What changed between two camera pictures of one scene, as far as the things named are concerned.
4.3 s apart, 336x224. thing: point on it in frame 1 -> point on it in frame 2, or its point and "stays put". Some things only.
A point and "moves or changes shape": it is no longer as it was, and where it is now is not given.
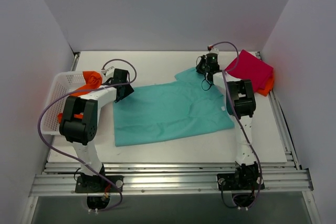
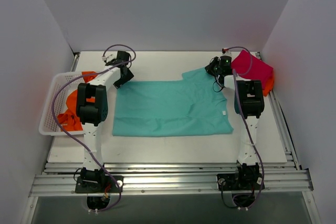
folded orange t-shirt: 264,92 stays put
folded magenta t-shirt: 250,67 stays put
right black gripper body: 202,67 -> 212,66
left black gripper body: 125,91 -> 125,74
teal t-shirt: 190,105 moves or changes shape
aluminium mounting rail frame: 282,179 stays put
